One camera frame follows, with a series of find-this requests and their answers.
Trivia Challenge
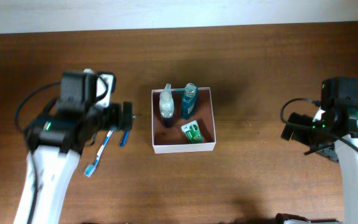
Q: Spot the blue disposable razor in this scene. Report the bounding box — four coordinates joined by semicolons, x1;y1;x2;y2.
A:
119;114;137;147

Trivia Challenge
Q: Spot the clear spray bottle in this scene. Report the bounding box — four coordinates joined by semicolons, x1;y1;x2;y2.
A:
159;83;175;128

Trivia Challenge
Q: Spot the blue white toothbrush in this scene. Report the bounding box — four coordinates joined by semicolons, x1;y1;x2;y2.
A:
84;130;114;177

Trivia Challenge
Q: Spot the blue mouthwash bottle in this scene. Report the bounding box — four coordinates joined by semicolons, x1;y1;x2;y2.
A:
181;83;198;119

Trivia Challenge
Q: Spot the green Dettol soap pack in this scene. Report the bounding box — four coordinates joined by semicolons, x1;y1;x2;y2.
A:
181;120;206;144

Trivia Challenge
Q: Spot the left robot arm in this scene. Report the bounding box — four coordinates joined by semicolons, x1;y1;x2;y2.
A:
14;69;135;223

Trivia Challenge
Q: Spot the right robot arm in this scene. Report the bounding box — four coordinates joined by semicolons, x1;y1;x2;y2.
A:
280;77;358;223

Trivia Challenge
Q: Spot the white cardboard box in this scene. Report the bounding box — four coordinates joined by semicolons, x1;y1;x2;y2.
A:
151;87;216;154

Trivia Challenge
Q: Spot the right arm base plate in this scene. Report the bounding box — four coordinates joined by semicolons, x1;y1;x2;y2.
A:
275;213;342;224

